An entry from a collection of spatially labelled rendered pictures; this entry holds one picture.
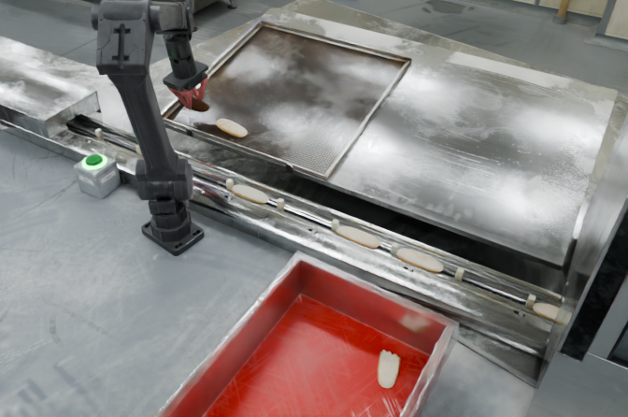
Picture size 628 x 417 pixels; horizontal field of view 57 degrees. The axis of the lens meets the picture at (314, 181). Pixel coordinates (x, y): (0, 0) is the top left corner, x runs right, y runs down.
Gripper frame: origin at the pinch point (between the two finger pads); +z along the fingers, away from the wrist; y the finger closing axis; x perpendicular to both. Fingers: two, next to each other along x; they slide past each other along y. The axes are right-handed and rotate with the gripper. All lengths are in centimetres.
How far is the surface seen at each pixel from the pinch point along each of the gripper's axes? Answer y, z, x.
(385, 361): 34, 6, 74
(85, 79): -4, 14, -53
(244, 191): 13.9, 6.6, 26.3
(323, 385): 44, 6, 68
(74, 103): 15.5, 0.3, -28.3
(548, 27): -318, 143, 20
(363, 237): 12, 7, 57
